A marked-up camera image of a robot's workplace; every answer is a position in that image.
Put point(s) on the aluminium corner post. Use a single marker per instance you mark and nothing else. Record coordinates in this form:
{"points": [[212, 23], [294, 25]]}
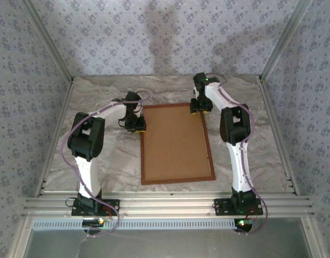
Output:
{"points": [[49, 40], [284, 40]]}

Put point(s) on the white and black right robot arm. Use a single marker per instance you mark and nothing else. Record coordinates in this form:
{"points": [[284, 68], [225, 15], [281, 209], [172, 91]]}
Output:
{"points": [[235, 126]]}

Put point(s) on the grey metal sheet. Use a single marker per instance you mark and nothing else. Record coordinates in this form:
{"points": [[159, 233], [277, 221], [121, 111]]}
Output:
{"points": [[167, 244]]}

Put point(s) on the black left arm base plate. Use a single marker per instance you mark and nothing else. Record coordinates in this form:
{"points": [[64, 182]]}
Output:
{"points": [[114, 205]]}

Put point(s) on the aluminium side rail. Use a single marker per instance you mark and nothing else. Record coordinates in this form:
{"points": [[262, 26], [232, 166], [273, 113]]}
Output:
{"points": [[265, 94], [68, 94]]}

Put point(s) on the small controller circuit board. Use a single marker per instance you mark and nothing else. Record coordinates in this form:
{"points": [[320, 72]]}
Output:
{"points": [[93, 222], [244, 224]]}

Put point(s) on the brown wooden picture frame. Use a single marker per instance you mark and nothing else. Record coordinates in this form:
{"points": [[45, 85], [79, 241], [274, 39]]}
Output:
{"points": [[178, 180]]}

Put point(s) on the brown fibreboard backing board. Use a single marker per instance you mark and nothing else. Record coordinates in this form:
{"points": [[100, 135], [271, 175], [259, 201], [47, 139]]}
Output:
{"points": [[175, 142]]}

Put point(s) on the aluminium mounting rail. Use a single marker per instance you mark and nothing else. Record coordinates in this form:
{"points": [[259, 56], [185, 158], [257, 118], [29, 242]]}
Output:
{"points": [[167, 204]]}

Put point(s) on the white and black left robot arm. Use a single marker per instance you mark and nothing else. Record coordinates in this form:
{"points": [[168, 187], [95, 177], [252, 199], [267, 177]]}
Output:
{"points": [[87, 174]]}

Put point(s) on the aluminium lower frame beam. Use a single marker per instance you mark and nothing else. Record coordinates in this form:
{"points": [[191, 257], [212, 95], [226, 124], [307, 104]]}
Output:
{"points": [[20, 239], [314, 239]]}

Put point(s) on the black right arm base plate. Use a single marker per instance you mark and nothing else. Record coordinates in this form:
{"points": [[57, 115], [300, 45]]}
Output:
{"points": [[221, 207]]}

